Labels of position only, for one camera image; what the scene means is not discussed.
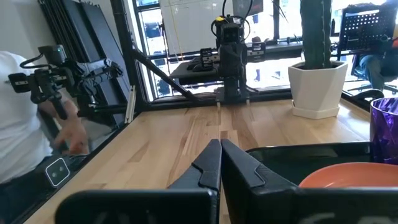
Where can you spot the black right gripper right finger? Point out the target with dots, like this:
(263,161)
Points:
(242,186)

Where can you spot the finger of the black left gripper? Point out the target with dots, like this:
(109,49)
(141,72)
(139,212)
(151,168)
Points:
(257,49)
(206,57)

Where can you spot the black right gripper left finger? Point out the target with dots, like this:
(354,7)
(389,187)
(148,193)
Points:
(199,205)

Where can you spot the orange plastic plate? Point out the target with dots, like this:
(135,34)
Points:
(351,175)

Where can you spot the purple faceted plastic cup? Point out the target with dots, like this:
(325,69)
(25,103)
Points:
(385,130)

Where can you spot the person's forearm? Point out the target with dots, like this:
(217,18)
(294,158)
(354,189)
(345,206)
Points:
(54,109)

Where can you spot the dark green plastic tray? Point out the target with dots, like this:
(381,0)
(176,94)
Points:
(295,161)

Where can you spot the dark background desk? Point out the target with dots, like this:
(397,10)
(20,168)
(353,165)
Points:
(192,74)

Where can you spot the white board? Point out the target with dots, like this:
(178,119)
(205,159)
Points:
(192,25)

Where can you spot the green cactus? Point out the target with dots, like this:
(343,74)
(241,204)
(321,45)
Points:
(315,31)

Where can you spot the white hexagonal plant pot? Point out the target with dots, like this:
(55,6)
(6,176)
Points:
(317,90)

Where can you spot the black perforated panel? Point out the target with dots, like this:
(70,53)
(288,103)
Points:
(363,28)

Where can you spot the black office chair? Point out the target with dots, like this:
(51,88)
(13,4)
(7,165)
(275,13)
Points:
(360,87)

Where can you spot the black curved armrest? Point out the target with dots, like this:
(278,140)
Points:
(368,93)

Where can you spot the seated person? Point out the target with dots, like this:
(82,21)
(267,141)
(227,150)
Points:
(376,68)

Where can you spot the person's hand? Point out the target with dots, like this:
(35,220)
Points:
(73,137)

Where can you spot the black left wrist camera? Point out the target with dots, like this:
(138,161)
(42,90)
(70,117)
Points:
(231,32)

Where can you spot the black metal table frame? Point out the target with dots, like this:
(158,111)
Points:
(124,46)

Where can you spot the white strip on frame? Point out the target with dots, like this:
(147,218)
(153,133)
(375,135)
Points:
(130,104)

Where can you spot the black camera with white outline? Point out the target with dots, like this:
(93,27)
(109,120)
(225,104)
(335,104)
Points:
(57,172)

